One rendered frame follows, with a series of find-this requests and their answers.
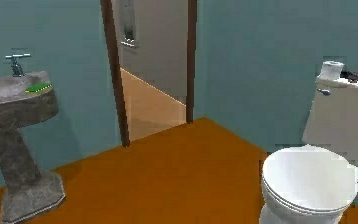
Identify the white toilet paper roll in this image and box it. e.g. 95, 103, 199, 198
319, 60, 345, 81

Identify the small dark object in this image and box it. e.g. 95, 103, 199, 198
341, 70, 358, 84

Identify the dark brown door frame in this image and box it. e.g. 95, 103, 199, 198
99, 0, 198, 148

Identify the grey stone pedestal sink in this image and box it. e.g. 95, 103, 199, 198
0, 70, 67, 224

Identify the chrome cross-handle faucet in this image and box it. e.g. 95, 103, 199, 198
4, 52, 32, 78

